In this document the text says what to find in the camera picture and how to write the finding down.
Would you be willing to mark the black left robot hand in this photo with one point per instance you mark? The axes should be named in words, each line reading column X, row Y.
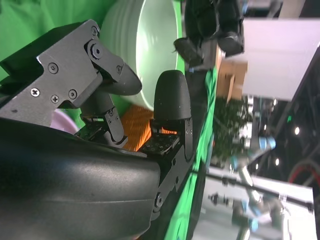
column 207, row 20

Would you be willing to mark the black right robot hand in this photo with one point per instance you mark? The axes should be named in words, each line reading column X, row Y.
column 62, row 180

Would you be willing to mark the grey round bowl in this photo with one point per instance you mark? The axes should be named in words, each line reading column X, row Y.
column 155, row 37

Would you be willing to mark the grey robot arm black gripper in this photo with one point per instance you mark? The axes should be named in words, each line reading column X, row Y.
column 220, row 197

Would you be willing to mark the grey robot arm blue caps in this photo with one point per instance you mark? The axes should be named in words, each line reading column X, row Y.
column 247, row 175

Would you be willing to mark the lavender round plate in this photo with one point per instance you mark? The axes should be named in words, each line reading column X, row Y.
column 62, row 122

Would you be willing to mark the orange wicker basket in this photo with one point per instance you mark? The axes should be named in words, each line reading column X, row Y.
column 137, row 125

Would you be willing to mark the brown cardboard box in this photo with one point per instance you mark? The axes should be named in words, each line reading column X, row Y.
column 230, row 77

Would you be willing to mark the white partition panel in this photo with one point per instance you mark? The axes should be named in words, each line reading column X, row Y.
column 287, row 220
column 275, row 57

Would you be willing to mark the green leafy plant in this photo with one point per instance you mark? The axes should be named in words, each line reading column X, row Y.
column 230, row 125

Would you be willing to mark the green cloth with print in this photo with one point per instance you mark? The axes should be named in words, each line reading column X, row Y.
column 205, row 130

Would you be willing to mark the black wheel red rim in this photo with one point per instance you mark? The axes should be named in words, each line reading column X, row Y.
column 300, row 170

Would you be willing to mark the black tripod pole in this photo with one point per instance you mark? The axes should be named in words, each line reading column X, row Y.
column 275, row 192

